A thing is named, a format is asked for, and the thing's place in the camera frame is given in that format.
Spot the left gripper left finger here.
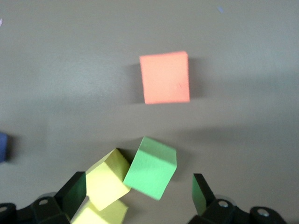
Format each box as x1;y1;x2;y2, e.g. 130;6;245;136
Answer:
30;171;87;224

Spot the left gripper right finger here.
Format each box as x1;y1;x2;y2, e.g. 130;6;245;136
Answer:
188;174;237;224

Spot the orange foam cube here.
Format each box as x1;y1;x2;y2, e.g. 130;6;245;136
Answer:
139;50;191;105

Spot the yellow foam cube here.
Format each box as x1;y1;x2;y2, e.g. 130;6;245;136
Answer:
85;148;131;211
71;198;130;224

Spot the purple foam cube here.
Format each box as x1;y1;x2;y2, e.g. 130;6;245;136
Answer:
0;132;12;163

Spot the green foam cube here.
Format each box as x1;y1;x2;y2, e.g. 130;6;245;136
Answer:
123;136;178;201

